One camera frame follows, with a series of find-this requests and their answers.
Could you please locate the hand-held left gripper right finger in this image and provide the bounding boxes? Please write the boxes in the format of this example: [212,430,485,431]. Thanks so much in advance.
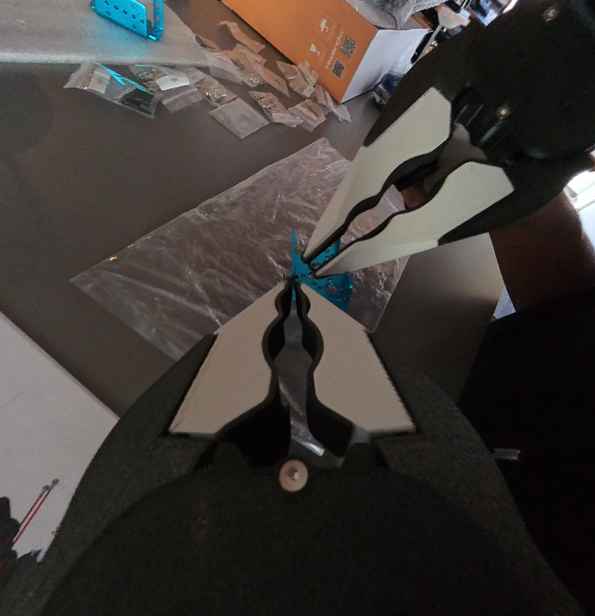
[297,282,417,435]

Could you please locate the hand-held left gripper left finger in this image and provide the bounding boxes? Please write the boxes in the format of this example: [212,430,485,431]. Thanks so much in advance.
[168,280,289,438]

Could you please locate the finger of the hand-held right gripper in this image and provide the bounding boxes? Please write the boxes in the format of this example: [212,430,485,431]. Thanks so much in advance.
[313,162,515,279]
[301,87,456,263]

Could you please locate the blue perforated metal bracket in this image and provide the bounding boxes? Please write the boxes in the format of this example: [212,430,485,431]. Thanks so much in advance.
[288,228,352,312]

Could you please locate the person's right forearm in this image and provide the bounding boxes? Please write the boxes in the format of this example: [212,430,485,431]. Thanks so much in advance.
[490,192,595,311]

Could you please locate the grey desk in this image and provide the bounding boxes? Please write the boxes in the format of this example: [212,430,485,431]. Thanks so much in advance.
[0,0,515,424]

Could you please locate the bright window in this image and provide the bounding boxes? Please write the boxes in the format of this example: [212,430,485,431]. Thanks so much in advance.
[564,142,595,236]

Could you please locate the clear plastic bag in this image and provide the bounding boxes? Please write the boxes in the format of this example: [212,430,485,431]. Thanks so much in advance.
[71,137,409,458]

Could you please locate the orange cardboard box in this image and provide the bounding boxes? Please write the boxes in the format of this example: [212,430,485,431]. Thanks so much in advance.
[221,0,432,104]

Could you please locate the scattered small parts bags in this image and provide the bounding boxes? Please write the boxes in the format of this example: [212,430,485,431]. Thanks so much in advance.
[63,19,352,140]

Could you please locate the white instruction manual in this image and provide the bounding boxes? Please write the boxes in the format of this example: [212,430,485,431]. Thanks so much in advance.
[0,301,120,593]

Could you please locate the white foam sheet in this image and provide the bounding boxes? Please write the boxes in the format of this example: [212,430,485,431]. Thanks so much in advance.
[0,0,219,65]

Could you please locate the blue U-shaped metal bracket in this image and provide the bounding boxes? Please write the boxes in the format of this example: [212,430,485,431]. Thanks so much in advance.
[90,0,164,40]

